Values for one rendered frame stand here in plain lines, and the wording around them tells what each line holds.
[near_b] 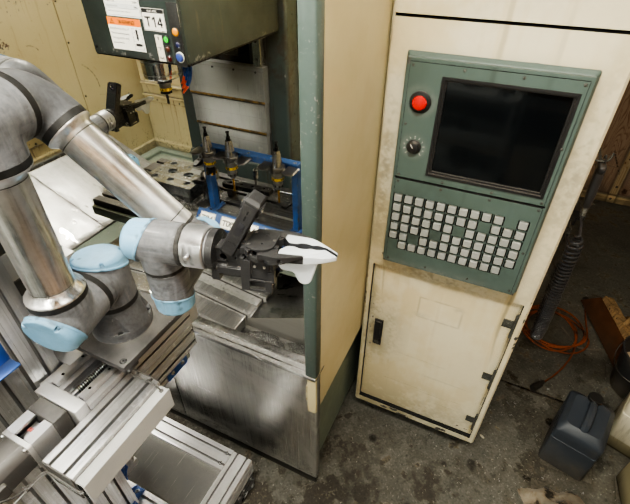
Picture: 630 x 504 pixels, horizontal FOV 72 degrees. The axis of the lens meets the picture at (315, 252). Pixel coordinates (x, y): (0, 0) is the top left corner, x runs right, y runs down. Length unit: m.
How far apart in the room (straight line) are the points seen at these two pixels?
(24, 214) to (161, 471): 1.42
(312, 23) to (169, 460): 1.75
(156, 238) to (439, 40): 0.88
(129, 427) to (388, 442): 1.43
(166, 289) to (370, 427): 1.68
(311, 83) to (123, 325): 0.72
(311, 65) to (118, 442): 0.91
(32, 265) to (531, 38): 1.18
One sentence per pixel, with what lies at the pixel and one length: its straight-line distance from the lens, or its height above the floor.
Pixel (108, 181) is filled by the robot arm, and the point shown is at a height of 1.61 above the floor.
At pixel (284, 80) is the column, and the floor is 1.36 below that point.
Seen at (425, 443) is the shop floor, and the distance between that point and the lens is 2.34.
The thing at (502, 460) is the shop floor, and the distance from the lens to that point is 2.40.
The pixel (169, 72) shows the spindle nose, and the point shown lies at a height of 1.49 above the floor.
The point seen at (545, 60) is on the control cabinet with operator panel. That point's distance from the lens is 1.26.
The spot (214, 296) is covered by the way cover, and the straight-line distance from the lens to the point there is 1.89.
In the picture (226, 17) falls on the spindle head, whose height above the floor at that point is 1.70.
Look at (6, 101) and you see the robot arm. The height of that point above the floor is 1.78.
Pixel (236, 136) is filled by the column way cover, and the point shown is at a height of 1.03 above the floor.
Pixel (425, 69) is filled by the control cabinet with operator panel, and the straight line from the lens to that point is 1.26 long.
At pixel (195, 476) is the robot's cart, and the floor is 0.21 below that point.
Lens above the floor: 2.00
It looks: 38 degrees down
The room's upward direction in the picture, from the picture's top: straight up
